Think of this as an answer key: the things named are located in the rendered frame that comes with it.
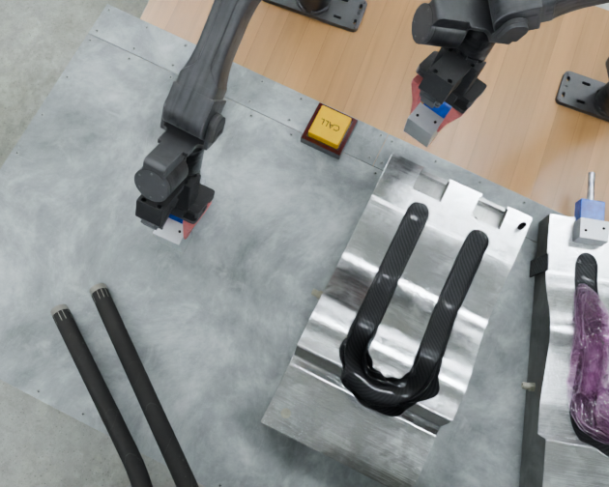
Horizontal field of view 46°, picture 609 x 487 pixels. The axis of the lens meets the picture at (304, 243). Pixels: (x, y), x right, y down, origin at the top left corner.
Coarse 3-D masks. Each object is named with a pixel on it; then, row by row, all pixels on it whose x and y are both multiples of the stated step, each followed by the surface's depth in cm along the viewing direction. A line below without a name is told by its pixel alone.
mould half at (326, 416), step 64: (384, 192) 121; (448, 192) 122; (384, 256) 119; (448, 256) 119; (512, 256) 119; (320, 320) 111; (384, 320) 113; (320, 384) 116; (448, 384) 109; (320, 448) 113; (384, 448) 114
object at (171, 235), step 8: (168, 216) 124; (176, 216) 124; (168, 224) 123; (176, 224) 123; (160, 232) 122; (168, 232) 122; (176, 232) 122; (160, 240) 125; (168, 240) 122; (176, 240) 122; (184, 240) 124; (176, 248) 126; (184, 248) 126
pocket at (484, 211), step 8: (480, 200) 123; (480, 208) 124; (488, 208) 124; (496, 208) 123; (504, 208) 123; (480, 216) 124; (488, 216) 124; (496, 216) 124; (504, 216) 122; (496, 224) 123
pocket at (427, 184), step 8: (424, 176) 125; (432, 176) 124; (416, 184) 125; (424, 184) 125; (432, 184) 125; (440, 184) 125; (448, 184) 123; (424, 192) 124; (432, 192) 125; (440, 192) 125; (440, 200) 124
